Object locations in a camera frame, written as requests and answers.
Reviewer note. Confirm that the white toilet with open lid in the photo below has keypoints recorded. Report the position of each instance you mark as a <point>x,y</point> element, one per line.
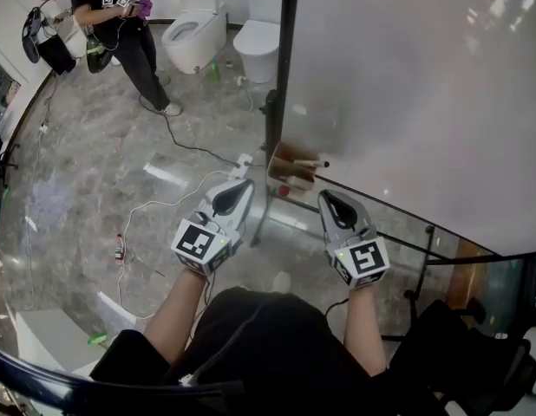
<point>198,37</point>

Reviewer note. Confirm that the black backpack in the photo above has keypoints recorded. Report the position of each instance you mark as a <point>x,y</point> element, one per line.
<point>30,37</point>

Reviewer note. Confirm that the black mesh office chair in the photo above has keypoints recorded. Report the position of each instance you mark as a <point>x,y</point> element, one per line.
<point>467,362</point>

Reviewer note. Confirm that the purple cloth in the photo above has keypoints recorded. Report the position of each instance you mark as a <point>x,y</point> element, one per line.
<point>145,7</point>

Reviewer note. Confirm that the white toilet with closed lid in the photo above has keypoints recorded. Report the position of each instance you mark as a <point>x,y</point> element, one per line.
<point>257,37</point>

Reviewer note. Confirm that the marker pen with black cap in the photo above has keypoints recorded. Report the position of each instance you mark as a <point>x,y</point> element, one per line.
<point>309,163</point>

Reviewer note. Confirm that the whiteboard with black frame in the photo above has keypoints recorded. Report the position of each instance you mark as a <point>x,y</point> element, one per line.
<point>402,102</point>

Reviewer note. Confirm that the person's black shirt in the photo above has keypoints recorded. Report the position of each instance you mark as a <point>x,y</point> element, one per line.
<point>272,340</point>

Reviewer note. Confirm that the brown cardboard box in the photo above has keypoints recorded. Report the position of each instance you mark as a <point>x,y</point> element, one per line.
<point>281,163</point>

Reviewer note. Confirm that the clear bottle with red label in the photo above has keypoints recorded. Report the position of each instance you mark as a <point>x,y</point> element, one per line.
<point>119,249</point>

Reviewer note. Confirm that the dark blue curved bar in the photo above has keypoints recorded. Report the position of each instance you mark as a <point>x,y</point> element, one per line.
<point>55,377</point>

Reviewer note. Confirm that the grey chest-mounted device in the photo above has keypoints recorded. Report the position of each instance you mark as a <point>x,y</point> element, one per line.
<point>187,379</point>

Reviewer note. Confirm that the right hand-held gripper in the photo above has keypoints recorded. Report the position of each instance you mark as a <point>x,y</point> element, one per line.
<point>363,260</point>

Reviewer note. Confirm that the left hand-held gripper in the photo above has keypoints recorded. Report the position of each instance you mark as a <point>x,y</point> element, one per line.
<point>198,245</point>

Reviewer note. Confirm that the black and green bag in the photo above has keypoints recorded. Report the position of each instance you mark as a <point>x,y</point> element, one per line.
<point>98,54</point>

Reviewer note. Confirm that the green bottle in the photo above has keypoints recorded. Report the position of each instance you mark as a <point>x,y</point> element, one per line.
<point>214,72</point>

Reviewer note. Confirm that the person's left forearm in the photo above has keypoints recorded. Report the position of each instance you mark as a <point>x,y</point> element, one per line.
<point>172,314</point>

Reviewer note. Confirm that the wooden platform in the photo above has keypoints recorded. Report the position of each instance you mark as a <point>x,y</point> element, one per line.
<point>465,275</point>

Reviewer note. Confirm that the small green item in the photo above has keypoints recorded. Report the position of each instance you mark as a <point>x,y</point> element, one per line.
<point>96,339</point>

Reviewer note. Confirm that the person's right white shoe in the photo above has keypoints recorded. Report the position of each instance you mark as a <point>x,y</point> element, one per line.
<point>282,282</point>

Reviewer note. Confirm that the person's right forearm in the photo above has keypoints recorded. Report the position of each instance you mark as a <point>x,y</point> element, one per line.
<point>363,327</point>

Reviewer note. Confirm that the red round magnet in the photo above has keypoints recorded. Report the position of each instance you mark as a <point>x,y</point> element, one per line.
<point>284,190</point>

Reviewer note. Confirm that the white box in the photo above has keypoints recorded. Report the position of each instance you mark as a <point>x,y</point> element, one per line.
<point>55,340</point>

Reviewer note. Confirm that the black tripod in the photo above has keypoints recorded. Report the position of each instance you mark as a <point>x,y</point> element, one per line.
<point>5,163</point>

